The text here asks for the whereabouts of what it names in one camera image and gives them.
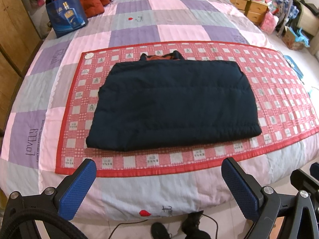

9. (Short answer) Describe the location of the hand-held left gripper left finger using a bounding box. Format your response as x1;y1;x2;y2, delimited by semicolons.
5;158;97;232

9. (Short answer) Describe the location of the person's left black shoe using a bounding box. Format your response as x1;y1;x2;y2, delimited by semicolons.
151;222;172;239

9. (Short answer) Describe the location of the tan suitcase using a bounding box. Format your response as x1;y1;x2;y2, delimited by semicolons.
295;0;319;36

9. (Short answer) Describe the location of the dark navy jacket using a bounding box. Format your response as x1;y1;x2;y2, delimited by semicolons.
86;50;263;152

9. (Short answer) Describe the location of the black floor cable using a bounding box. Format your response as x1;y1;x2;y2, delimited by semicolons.
110;213;225;239

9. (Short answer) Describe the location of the person's right black shoe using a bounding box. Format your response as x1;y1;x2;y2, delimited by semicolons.
181;210;211;239

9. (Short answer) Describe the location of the wooden wardrobe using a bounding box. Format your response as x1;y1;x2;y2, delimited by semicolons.
0;0;49;135

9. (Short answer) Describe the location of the pink plush item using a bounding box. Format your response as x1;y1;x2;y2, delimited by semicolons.
260;12;279;34

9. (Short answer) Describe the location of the red checked mat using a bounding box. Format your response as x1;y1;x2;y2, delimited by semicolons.
55;42;319;175

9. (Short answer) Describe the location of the cardboard box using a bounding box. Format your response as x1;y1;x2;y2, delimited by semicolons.
282;26;305;50

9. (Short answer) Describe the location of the person's black shoe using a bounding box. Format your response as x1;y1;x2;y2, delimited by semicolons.
151;222;172;239
181;210;211;239

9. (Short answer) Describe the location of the plaid clothes pile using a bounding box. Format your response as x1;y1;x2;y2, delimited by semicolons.
270;0;299;34

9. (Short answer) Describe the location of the pastel patchwork quilt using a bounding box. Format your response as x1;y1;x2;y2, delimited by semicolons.
0;0;319;223

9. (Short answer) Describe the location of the black braided cable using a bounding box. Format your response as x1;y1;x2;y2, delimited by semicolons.
0;210;83;239

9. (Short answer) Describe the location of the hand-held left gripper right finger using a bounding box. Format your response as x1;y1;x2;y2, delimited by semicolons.
221;157;319;239

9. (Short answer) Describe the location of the blue shopping bag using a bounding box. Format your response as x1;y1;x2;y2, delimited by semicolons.
45;0;88;38

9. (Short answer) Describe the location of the blue plastic bag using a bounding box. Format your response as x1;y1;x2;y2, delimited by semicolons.
294;28;309;46

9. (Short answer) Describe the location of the wooden nightstand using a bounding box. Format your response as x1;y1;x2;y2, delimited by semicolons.
228;0;251;11
245;0;270;26

